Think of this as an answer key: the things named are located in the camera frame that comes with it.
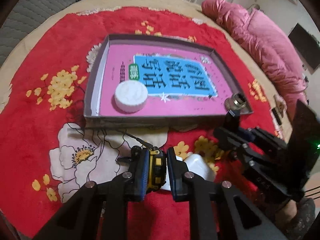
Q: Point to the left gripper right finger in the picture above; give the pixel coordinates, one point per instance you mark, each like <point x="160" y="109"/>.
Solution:
<point x="187" y="185"/>

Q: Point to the black television screen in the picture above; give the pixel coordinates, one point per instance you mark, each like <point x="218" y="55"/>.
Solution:
<point x="306" y="44"/>

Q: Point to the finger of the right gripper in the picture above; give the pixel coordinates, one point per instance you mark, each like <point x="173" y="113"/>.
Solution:
<point x="232" y="120"/>

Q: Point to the black yellow wrist watch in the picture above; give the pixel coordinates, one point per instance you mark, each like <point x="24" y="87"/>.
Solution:
<point x="157" y="171"/>

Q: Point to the white round jar lid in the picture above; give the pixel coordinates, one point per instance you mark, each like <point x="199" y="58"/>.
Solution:
<point x="130" y="96"/>

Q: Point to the beige bed cover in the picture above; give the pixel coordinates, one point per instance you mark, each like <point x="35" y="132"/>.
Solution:
<point x="191" y="10"/>

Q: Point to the metal pipe fitting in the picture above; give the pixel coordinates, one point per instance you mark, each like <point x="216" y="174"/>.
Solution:
<point x="237" y="101"/>

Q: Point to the grey cardboard box tray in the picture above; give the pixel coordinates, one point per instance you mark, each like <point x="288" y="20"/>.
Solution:
<point x="93" y="90"/>

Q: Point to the red floral blanket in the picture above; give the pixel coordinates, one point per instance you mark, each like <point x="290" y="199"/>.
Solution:
<point x="43" y="124"/>

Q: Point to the pink quilted jacket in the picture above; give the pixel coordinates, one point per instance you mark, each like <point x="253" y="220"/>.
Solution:
<point x="267" y="45"/>

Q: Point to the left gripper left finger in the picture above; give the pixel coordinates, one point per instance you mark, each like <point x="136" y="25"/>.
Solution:
<point x="131" y="185"/>

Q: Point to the white rounded plastic case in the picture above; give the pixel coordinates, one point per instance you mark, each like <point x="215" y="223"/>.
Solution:
<point x="193" y="163"/>

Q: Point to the pink blue book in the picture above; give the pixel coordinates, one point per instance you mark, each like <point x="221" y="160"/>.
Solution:
<point x="179" y="82"/>

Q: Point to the grey quilted sofa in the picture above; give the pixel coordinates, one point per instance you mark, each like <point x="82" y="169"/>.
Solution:
<point x="26" y="16"/>

